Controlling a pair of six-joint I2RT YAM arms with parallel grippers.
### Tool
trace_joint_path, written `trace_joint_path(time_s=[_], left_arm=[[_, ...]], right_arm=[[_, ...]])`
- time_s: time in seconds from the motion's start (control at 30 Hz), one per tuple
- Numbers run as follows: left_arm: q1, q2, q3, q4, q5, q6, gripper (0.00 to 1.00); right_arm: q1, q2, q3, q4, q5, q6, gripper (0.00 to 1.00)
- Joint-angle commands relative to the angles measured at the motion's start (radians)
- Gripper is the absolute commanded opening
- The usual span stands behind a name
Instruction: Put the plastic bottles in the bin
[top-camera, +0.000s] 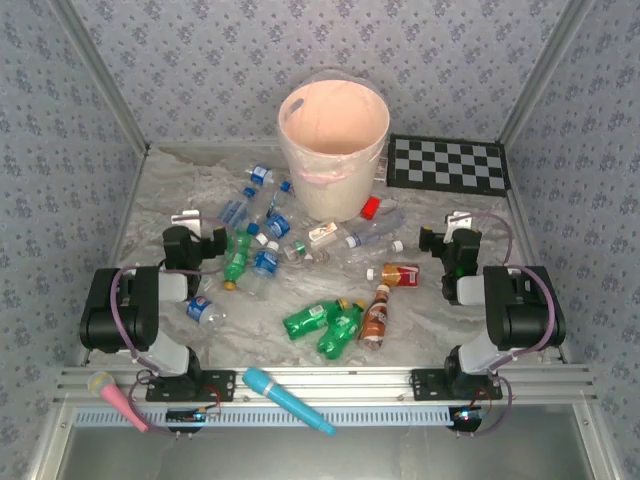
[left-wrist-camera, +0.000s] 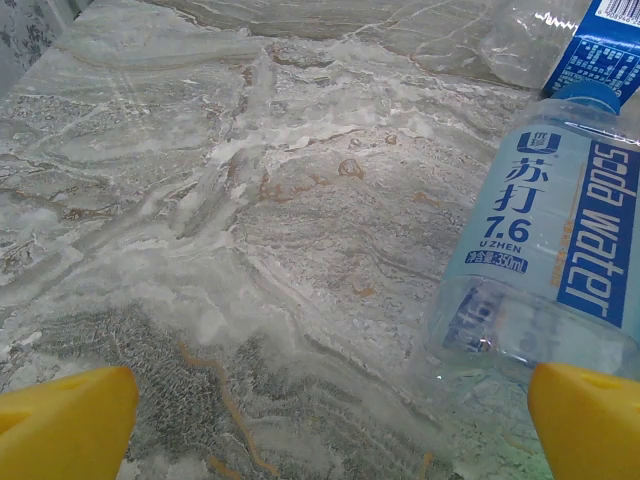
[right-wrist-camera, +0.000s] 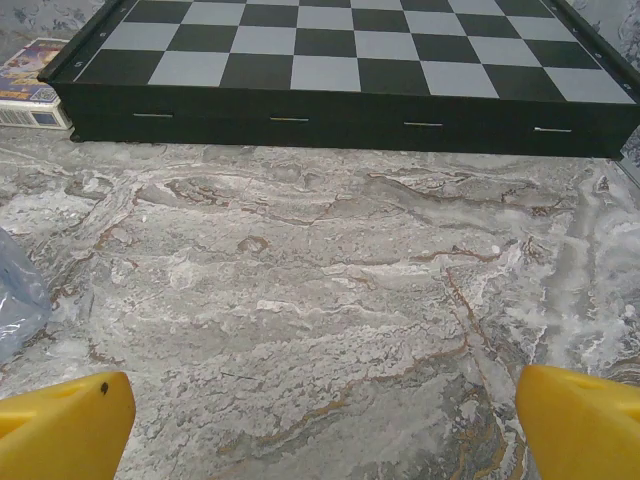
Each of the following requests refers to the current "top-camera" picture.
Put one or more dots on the crushed soda water bottle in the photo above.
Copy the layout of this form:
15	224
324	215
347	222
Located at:
231	212

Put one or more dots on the clear bottle white cap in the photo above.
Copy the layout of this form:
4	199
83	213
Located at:
397	245

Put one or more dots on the red label drink bottle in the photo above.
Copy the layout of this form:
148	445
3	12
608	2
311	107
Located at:
400	275

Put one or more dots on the large clear bluish bottle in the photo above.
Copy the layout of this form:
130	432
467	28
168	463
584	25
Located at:
375	230

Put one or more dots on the clear bottle blue cap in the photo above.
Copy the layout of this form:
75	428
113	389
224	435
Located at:
249	191

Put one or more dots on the clear bottle Pepsi label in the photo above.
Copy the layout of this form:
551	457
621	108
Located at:
200	307

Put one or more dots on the clear bottle mountain label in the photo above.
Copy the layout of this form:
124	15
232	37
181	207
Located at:
274	202

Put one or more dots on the small clear blue-label bottle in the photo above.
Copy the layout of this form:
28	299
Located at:
258	174

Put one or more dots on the brown drink bottle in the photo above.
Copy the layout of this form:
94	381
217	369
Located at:
376	317

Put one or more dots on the clear bottle crane label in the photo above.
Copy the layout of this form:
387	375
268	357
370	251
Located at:
322	233

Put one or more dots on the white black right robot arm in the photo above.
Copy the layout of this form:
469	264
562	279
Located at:
525	310

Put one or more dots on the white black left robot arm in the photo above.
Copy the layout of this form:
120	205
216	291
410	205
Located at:
120	310

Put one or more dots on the cream plastic waste bin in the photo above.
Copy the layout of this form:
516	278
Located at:
330	200

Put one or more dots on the pink plastic bin liner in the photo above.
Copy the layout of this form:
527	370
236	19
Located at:
330	120

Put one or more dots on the red block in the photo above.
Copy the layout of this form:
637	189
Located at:
371	208

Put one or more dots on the black grey chessboard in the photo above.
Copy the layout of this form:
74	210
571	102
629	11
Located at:
447	165

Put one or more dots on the playing card box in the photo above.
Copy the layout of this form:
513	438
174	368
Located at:
381	170

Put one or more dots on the blue toy microphone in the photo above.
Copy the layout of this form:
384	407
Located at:
280	397

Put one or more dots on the pink toy microphone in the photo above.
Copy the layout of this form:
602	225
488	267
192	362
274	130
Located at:
120	402

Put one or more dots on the small circuit board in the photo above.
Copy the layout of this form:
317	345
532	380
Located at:
467	416
192	415

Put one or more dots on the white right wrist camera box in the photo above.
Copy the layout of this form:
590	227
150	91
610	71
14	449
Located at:
460	221

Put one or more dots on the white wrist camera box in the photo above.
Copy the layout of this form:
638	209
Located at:
460	221
186	219

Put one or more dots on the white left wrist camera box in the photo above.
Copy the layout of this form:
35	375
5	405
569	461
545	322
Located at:
186	219

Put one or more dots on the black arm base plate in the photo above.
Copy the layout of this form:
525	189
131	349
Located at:
425	384
220	385

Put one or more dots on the aluminium frame rail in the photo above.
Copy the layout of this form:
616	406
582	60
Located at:
350	382

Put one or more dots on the aluminium frame post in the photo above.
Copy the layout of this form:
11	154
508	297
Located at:
105	80
545	75

